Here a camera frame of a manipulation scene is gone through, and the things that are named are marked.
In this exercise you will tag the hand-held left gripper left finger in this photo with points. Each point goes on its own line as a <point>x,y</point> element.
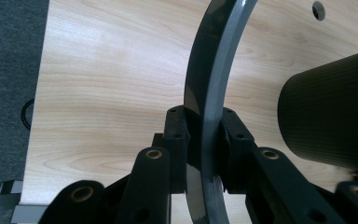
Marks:
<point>175,149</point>

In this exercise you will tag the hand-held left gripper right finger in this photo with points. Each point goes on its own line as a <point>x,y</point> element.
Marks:
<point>237,149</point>

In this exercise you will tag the dark ribbed trash can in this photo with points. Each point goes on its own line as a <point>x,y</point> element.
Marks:
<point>326,118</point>

